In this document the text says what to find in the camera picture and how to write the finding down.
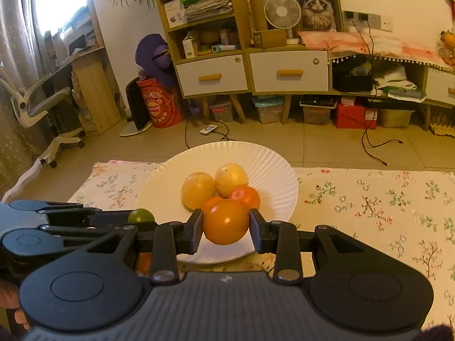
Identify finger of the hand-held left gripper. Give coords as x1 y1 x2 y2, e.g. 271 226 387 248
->
46 202 129 226
41 221 159 253

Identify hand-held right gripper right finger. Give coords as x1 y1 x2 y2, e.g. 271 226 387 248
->
249 209 422 286

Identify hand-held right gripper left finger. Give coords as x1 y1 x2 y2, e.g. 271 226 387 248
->
40 209 205 286

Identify large yellow grapefruit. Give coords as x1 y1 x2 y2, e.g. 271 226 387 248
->
215 163 249 198
181 172 217 211

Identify white ribbed plate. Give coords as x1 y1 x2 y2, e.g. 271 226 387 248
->
136 141 299 265

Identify green tangerine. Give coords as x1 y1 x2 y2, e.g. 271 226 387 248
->
127 208 156 224

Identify person's left hand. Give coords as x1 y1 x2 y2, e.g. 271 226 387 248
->
0 279 32 332

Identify white office chair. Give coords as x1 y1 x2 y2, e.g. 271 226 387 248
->
0 66 86 169

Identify floral tablecloth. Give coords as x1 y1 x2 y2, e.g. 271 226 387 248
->
67 160 455 331

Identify clear box with teal lid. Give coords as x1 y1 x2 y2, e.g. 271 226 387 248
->
252 96 285 124

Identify black flat panel on base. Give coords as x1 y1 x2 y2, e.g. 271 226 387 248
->
119 78 152 137

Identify small clear storage box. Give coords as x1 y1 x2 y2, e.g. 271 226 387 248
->
209 100 235 123

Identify light wooden desk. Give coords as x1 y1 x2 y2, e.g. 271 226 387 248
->
21 46 121 136

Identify red printed bag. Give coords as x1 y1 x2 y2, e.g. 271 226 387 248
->
136 76 185 129

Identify clear box with black lid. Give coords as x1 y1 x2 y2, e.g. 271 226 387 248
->
299 95 337 125

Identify white cabinet drawer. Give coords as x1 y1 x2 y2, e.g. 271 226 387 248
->
175 54 249 97
249 50 329 93

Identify red box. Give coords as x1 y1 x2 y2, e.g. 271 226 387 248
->
335 103 378 129

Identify wooden shelf cabinet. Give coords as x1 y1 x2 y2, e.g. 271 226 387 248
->
156 0 333 125

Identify low wooden console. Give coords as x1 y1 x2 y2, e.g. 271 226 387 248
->
329 55 455 132

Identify black bag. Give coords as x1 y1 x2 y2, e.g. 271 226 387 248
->
332 57 374 93

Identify purple plush toy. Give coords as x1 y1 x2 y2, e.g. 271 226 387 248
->
135 34 176 88

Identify beige storage box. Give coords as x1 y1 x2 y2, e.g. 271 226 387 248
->
378 108 415 128

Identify white carton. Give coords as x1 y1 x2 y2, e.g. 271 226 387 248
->
182 31 200 58

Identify small cardboard box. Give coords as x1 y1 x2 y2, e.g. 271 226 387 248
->
252 29 287 49

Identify patterned curtain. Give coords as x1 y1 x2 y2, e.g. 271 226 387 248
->
0 0 47 196

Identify pile of white papers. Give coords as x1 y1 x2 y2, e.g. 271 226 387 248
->
373 65 427 100

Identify pink tasselled cloth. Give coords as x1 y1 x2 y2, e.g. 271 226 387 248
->
298 30 455 75

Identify yellow egg carton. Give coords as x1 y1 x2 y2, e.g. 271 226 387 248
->
428 112 455 136

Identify cardboard tube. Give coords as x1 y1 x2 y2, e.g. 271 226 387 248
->
248 0 269 32

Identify white box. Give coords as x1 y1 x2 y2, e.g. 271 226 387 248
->
164 0 187 25

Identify small white fan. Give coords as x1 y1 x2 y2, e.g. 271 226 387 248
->
265 0 303 45

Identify stack of newspapers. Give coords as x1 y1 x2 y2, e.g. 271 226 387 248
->
181 0 234 24

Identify framed cat picture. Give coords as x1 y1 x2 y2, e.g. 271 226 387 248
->
283 0 345 33

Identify white console drawer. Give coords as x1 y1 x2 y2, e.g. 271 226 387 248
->
427 67 455 106

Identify orange fruit decoration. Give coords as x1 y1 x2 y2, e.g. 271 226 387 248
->
437 30 455 66

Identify black floor cable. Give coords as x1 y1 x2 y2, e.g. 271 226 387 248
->
184 119 233 150

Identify black socket cable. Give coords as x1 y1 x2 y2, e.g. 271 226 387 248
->
355 18 404 166

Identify wall sockets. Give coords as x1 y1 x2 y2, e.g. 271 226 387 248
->
343 10 394 32

